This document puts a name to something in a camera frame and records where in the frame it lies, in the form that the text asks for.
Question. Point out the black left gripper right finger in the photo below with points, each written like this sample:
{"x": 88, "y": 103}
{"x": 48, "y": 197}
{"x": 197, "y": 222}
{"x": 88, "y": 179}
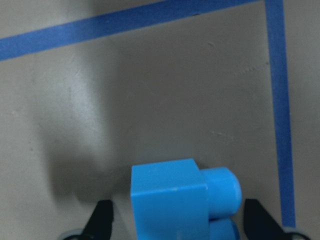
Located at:
{"x": 258, "y": 224}

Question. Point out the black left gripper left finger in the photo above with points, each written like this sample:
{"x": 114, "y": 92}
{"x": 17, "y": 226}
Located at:
{"x": 100, "y": 224}

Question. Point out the blue toy block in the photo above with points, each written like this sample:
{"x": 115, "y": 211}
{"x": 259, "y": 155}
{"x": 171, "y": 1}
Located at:
{"x": 176, "y": 200}

